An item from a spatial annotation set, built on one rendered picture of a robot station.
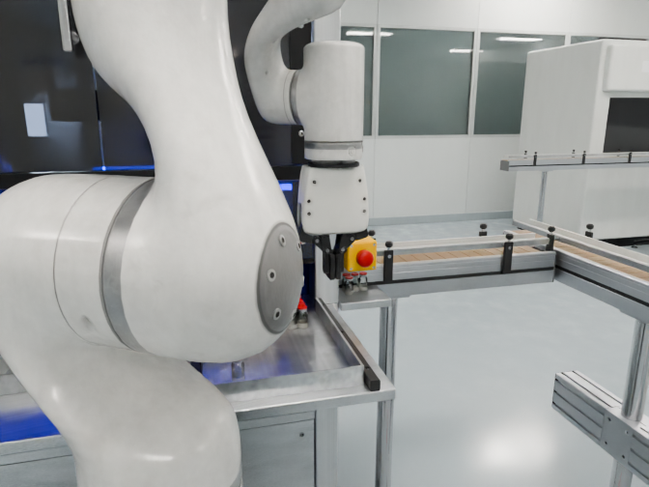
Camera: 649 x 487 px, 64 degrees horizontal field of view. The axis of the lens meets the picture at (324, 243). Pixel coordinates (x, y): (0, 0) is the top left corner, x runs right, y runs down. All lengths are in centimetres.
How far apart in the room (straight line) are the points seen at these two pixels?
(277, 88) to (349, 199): 18
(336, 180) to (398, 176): 551
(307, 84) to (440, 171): 577
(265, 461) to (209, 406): 101
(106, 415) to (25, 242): 13
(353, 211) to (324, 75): 19
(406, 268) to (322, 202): 70
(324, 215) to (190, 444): 43
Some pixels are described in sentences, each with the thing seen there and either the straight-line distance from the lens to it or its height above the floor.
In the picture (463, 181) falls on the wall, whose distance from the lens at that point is 662.
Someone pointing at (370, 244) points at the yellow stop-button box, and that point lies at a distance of 122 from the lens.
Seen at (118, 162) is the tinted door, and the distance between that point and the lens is 114.
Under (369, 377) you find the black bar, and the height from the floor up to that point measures 90.
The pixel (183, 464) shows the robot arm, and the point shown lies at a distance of 39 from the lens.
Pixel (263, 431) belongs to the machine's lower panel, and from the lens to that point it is 136.
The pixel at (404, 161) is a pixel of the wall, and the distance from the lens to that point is 625.
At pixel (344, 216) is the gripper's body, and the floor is 118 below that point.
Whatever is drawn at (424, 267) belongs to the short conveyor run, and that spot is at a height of 92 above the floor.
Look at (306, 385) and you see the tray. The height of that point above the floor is 89.
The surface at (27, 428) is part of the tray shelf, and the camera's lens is 91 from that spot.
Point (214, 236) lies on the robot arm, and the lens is 29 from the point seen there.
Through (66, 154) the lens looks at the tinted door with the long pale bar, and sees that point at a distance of 116.
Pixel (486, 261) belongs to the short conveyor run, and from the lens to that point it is 151.
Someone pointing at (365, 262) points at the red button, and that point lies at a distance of 120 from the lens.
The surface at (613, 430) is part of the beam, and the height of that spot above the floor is 51.
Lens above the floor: 133
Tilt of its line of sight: 14 degrees down
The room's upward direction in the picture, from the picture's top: straight up
